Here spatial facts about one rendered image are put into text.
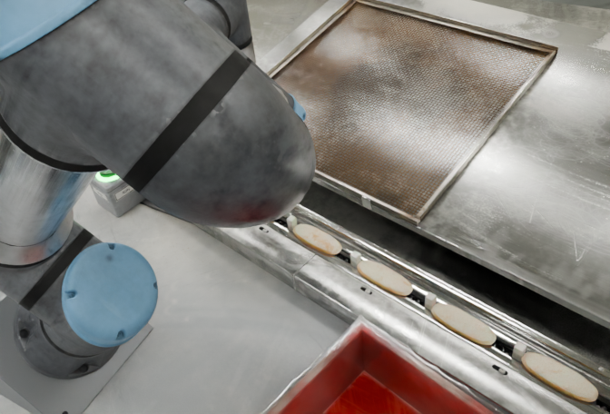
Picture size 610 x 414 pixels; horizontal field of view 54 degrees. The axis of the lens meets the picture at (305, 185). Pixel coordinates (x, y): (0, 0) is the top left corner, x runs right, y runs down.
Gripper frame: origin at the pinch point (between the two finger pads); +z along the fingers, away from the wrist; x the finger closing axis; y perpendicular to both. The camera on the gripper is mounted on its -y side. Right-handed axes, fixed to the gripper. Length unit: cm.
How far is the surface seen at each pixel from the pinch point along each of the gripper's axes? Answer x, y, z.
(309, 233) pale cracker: -0.3, 14.9, 7.9
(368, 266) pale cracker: -0.1, 27.3, 7.9
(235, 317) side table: -18.5, 14.7, 11.9
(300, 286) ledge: -9.0, 20.5, 9.2
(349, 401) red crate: -18.8, 37.8, 11.4
